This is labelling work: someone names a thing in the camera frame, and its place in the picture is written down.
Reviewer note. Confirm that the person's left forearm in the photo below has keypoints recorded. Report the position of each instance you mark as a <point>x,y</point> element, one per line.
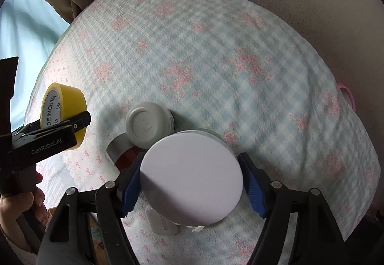
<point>16,253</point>

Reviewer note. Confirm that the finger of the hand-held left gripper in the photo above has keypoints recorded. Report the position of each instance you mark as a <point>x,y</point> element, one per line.
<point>79,120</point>

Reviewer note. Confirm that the white plastic object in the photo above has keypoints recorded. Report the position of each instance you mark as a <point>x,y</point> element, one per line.
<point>160,223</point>

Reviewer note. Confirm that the round jar with white lid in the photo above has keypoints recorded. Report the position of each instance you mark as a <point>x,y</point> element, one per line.
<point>192,175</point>

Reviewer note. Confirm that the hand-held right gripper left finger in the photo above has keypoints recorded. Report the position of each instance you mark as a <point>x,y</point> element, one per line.
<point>132,193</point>

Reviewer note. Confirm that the red tape roll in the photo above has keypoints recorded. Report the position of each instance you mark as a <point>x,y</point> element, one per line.
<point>126,158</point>

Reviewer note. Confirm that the checked floral blanket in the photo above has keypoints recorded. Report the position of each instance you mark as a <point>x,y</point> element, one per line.
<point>210,57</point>

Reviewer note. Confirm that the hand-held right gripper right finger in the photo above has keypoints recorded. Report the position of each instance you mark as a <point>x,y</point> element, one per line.
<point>255,193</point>

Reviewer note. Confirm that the person's left hand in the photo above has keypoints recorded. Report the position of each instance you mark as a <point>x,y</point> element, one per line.
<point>21,208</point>

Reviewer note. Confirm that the yellow tape roll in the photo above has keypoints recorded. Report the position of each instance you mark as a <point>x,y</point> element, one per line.
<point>69,99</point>

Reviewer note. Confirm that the light blue sheet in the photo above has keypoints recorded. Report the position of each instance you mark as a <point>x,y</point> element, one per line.
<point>27,27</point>

